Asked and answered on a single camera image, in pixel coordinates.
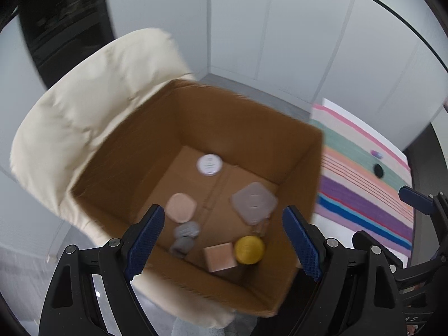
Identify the translucent plastic container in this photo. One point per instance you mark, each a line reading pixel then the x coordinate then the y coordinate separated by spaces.
pixel 253 201

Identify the white round jar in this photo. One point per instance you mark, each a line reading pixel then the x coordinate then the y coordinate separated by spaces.
pixel 209 164

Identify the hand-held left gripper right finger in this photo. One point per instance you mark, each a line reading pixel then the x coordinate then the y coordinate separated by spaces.
pixel 302 241

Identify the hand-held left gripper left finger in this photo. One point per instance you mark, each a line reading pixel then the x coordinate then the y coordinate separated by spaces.
pixel 145 241

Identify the black glass cabinet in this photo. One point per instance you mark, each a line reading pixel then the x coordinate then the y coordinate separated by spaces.
pixel 66 24

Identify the peach cube box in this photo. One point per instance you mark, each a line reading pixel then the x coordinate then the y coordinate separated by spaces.
pixel 219 257

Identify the brown cardboard box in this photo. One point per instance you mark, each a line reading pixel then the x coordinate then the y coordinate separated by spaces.
pixel 245 122

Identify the cream padded chair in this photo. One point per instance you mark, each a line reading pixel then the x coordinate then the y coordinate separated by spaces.
pixel 87 87

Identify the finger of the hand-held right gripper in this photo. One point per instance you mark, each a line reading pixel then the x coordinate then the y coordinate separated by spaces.
pixel 414 196
pixel 371 239

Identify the small grey round object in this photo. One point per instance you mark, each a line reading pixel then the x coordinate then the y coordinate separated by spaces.
pixel 181 246

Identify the white table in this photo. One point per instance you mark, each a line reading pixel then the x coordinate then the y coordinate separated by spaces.
pixel 334 232

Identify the striped cloth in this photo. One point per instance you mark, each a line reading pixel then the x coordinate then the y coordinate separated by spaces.
pixel 350 189

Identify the clear plastic bottle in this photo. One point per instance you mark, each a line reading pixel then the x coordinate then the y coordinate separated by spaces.
pixel 249 250

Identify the small purple bottle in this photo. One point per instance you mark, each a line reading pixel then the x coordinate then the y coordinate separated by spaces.
pixel 377 154

